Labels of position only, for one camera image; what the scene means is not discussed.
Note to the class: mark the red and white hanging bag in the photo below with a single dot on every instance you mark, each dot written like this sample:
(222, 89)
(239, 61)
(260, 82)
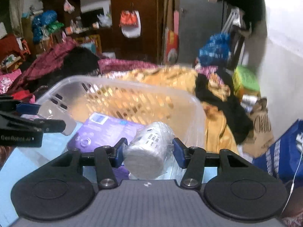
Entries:
(130, 30)

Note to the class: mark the clear plastic basket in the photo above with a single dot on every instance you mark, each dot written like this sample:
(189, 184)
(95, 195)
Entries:
(194, 113)

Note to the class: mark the yellow framed picture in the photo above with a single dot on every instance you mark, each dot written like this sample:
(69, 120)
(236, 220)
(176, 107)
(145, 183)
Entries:
(90, 43)

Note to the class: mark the blue tote bag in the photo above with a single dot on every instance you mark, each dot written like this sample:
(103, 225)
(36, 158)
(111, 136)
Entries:
(284, 156)

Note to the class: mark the white clothes hangers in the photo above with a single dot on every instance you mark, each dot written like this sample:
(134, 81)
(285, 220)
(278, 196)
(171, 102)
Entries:
(230, 20)

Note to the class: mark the black fuzzy cloth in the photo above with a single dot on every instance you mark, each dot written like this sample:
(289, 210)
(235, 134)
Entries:
(78, 61)

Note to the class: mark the silver can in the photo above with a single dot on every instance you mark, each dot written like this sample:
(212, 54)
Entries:
(249, 100)

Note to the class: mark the dark television screen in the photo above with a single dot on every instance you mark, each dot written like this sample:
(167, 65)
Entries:
(91, 16)

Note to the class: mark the pink board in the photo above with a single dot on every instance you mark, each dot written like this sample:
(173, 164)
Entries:
(176, 21)

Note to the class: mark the maroon plaid cloth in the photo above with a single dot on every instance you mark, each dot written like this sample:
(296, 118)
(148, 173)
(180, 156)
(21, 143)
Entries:
(52, 56)

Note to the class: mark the white cotton roll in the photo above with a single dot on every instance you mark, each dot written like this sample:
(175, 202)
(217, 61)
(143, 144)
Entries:
(146, 151)

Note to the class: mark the grey door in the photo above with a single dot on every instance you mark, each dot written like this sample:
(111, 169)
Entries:
(198, 11)

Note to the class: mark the green box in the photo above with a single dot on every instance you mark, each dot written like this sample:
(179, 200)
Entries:
(246, 80)

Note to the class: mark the yellow patterned blanket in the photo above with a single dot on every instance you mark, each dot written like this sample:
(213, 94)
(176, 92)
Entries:
(170, 75)

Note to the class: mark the dark wooden wardrobe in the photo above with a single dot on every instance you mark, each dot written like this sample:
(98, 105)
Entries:
(146, 9)

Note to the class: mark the blue plastic bag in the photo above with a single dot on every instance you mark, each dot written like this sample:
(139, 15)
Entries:
(215, 49)

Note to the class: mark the red stool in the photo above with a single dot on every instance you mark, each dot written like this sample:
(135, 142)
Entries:
(25, 46)

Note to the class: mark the white plastic bag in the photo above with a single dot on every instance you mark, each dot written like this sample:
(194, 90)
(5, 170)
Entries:
(104, 20)

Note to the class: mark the brown paper bag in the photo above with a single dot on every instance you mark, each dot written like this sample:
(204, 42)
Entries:
(262, 132)

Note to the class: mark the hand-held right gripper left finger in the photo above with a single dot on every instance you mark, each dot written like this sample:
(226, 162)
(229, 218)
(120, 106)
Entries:
(119, 155)

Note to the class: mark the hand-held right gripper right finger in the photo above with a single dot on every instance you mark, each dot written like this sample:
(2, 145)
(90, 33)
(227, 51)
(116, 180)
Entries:
(178, 154)

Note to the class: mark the patterned curtain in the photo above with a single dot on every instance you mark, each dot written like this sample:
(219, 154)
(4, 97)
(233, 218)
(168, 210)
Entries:
(16, 9)

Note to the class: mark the purple packet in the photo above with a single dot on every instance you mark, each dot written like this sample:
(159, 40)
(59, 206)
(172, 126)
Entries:
(101, 132)

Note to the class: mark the small cluttered wooden table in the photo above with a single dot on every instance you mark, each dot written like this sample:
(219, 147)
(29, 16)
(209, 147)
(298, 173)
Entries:
(10, 62)

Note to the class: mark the cluster of small bottles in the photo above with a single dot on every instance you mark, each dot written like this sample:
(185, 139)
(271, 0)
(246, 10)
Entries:
(78, 27)

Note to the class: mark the red printed bag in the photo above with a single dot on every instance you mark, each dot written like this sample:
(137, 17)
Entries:
(171, 47)

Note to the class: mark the red cloth covered furniture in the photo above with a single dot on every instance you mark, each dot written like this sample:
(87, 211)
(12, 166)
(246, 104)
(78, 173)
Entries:
(9, 45)

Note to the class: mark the pink patterned blanket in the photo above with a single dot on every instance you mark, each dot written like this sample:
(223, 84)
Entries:
(123, 65)

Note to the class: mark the green plastic bag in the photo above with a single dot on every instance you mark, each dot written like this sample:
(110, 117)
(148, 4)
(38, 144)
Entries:
(56, 27)

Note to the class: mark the black hanging garment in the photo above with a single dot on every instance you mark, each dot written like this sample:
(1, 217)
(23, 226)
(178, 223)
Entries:
(246, 0)

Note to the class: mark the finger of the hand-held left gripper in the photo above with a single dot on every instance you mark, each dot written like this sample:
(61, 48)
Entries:
(28, 108)
(52, 126)

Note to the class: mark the white bag with pink contents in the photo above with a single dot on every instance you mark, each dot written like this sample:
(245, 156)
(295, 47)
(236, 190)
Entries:
(68, 6)

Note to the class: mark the dark folded chair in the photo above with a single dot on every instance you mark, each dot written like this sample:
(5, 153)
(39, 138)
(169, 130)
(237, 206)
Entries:
(236, 47)

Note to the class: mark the pile of blue plastic bags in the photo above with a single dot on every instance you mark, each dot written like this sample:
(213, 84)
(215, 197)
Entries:
(45, 21)

